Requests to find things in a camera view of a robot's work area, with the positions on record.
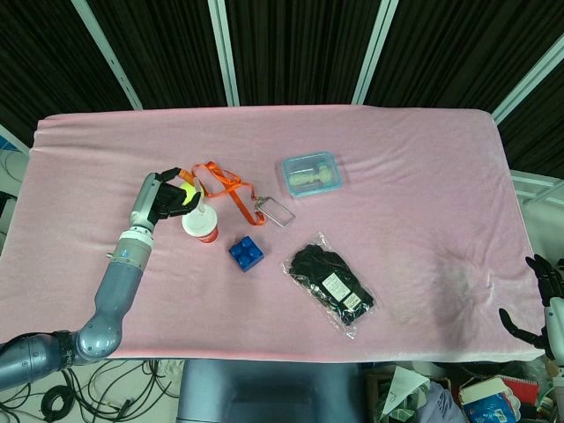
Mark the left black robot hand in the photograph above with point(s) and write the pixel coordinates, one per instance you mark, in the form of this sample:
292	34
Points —
155	199

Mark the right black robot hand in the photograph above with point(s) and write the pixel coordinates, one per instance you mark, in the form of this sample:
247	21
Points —
548	304

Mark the yellow green small object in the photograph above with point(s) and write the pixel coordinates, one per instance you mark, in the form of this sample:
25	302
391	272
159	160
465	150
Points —
190	194

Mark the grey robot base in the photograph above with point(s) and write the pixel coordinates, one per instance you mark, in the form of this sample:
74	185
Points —
271	390

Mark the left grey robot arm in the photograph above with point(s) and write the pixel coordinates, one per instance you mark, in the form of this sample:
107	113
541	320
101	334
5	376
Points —
94	308

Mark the red cup with white lid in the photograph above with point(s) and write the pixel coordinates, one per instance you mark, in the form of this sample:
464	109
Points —
202	224

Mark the red spiral notebook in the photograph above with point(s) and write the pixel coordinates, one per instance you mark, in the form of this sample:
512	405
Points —
522	387

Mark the blue toy building block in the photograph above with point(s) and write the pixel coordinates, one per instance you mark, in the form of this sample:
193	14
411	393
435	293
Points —
246	253

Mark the blue and white packet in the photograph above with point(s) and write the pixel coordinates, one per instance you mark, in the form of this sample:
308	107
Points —
489	407

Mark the pink tablecloth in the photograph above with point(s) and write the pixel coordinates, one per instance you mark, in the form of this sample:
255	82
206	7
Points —
282	229

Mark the clear blue plastic box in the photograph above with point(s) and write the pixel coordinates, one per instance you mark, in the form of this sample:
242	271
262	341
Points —
313	173

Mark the white folded paper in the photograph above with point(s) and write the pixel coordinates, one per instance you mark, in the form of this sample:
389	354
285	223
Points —
403	390

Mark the black gloves in plastic bag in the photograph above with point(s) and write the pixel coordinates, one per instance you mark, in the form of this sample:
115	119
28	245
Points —
332	284

